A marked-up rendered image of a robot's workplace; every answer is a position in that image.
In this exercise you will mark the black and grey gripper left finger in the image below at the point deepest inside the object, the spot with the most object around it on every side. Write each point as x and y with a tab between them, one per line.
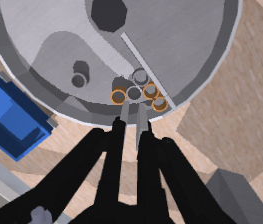
44	203

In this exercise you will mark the blue crate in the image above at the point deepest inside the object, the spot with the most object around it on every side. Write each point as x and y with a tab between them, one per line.
17	132

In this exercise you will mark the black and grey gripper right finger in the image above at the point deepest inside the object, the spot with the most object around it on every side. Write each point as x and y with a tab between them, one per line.
193	199

